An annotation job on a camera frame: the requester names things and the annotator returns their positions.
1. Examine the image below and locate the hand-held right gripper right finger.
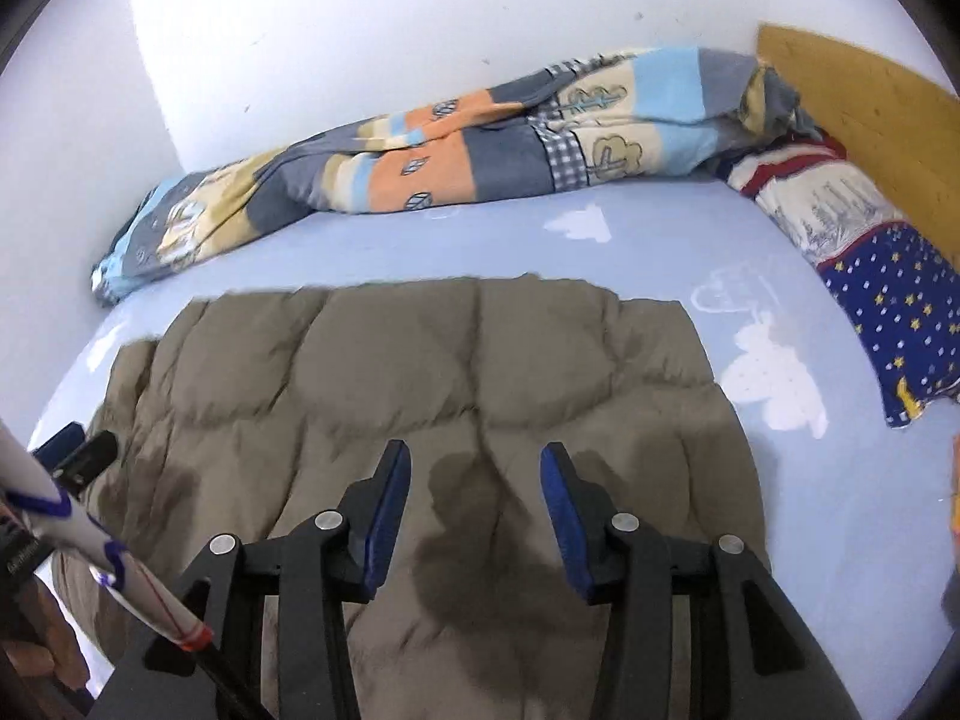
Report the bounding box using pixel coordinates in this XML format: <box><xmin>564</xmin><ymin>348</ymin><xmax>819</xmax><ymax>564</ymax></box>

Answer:
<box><xmin>540</xmin><ymin>441</ymin><xmax>863</xmax><ymax>720</ymax></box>

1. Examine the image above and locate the patchwork cartoon print quilt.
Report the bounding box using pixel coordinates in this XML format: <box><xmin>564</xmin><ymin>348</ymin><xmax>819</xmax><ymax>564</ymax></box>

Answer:
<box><xmin>90</xmin><ymin>47</ymin><xmax>822</xmax><ymax>306</ymax></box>

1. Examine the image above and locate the light blue fleece bed sheet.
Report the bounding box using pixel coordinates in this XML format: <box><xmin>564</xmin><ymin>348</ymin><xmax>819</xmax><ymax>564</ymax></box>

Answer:
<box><xmin>22</xmin><ymin>180</ymin><xmax>960</xmax><ymax>720</ymax></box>

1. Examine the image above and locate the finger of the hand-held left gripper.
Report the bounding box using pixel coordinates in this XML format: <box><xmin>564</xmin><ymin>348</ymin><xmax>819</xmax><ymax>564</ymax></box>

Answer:
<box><xmin>31</xmin><ymin>424</ymin><xmax>119</xmax><ymax>500</ymax></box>

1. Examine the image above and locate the brown puffer jacket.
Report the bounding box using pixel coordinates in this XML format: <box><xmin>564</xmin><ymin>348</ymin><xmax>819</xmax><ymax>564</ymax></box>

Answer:
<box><xmin>52</xmin><ymin>275</ymin><xmax>773</xmax><ymax>720</ymax></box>

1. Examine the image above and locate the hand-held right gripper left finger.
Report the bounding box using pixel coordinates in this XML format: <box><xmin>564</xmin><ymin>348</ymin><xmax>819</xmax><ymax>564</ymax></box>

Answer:
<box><xmin>88</xmin><ymin>439</ymin><xmax>412</xmax><ymax>720</ymax></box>

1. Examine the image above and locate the wooden headboard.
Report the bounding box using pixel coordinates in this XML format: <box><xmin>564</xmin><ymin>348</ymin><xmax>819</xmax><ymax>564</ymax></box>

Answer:
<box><xmin>756</xmin><ymin>22</ymin><xmax>960</xmax><ymax>275</ymax></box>

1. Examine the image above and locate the star print pillow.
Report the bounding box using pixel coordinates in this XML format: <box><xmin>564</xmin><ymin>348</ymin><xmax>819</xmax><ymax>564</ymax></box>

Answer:
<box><xmin>712</xmin><ymin>129</ymin><xmax>960</xmax><ymax>430</ymax></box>

